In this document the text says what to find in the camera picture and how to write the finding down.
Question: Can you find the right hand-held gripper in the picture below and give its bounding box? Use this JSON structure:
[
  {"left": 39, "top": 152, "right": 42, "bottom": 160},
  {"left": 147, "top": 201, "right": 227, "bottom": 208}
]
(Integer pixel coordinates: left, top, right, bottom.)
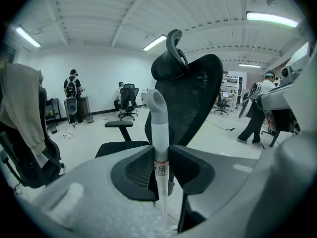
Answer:
[{"left": 256, "top": 40, "right": 317, "bottom": 134}]

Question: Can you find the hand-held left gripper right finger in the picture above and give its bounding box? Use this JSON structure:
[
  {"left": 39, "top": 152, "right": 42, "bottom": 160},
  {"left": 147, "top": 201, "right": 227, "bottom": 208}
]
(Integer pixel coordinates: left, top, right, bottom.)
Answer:
[{"left": 167, "top": 144, "right": 260, "bottom": 233}]

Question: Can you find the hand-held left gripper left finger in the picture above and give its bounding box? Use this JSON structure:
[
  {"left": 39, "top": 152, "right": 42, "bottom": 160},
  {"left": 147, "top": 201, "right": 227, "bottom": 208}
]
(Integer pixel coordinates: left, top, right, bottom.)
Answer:
[{"left": 34, "top": 144, "right": 157, "bottom": 209}]

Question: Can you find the white grey-tipped broom handle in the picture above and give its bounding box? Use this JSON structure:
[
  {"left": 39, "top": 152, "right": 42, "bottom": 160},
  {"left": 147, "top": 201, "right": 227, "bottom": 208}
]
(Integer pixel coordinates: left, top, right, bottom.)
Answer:
[{"left": 145, "top": 88, "right": 172, "bottom": 231}]

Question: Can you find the white storage shelf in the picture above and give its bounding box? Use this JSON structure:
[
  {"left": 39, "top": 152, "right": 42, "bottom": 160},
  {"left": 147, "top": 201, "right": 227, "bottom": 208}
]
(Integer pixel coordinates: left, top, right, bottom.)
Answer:
[{"left": 219, "top": 75, "right": 240, "bottom": 113}]

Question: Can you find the black swivel chair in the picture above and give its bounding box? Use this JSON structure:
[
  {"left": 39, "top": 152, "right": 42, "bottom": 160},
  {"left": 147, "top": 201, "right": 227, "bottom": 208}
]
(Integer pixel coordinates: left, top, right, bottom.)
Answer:
[{"left": 213, "top": 90, "right": 230, "bottom": 116}]

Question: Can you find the black mesh office chair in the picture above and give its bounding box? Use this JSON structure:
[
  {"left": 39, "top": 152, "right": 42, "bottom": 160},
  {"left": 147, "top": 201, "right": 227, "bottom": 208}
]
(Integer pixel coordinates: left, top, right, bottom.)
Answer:
[{"left": 117, "top": 83, "right": 140, "bottom": 121}]

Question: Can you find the black mesh office chair headrest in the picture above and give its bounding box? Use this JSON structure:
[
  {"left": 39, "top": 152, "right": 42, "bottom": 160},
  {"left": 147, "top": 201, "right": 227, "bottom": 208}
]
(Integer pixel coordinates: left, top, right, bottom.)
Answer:
[{"left": 95, "top": 29, "right": 224, "bottom": 159}]

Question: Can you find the brown cabinet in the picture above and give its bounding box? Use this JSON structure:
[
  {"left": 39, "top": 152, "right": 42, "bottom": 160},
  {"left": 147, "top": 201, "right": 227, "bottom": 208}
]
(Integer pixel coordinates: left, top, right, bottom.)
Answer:
[{"left": 78, "top": 96, "right": 90, "bottom": 120}]

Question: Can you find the white backpack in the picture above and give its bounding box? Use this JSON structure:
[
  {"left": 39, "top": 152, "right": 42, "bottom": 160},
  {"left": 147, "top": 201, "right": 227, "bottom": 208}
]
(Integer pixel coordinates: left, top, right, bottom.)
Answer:
[{"left": 64, "top": 76, "right": 80, "bottom": 116}]

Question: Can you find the black office chair with hoodie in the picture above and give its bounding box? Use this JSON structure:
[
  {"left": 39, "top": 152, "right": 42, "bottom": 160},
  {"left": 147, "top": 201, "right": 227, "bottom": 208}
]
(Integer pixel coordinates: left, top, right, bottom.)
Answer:
[{"left": 0, "top": 86, "right": 65, "bottom": 189}]

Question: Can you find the black side table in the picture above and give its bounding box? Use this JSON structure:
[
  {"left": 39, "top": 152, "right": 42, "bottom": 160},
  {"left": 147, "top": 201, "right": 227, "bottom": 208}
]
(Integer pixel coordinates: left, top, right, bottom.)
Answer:
[{"left": 45, "top": 98, "right": 60, "bottom": 126}]

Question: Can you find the beige hoodie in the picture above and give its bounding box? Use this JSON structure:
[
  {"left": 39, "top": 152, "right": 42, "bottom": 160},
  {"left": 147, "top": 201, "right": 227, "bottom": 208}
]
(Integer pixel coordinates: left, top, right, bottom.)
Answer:
[{"left": 0, "top": 63, "right": 48, "bottom": 156}]

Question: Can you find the black floor cable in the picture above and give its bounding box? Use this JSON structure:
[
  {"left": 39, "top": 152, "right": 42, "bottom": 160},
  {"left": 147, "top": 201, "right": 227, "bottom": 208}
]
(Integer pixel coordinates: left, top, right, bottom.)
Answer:
[{"left": 205, "top": 119, "right": 236, "bottom": 132}]

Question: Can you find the white floor cable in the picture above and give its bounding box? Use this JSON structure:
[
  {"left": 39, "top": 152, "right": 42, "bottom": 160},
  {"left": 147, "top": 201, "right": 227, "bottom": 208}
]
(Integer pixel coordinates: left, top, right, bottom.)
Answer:
[{"left": 50, "top": 124, "right": 75, "bottom": 140}]

